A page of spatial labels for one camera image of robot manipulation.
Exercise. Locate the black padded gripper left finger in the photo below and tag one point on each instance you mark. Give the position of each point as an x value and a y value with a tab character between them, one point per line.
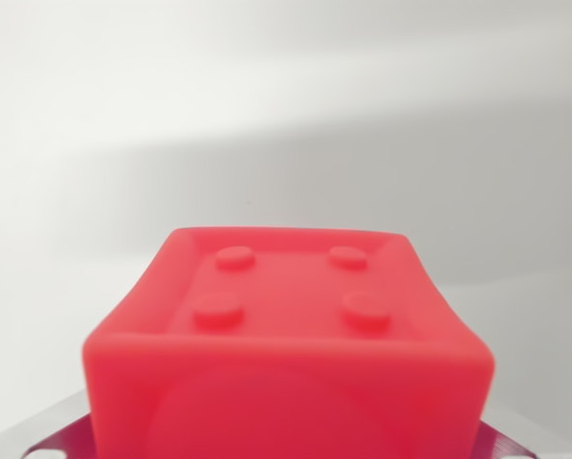
68	437

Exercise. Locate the black padded gripper right finger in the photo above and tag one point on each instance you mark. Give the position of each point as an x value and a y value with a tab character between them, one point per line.
499	444

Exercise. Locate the red cube with studs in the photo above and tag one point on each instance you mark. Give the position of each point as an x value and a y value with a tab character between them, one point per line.
286	363

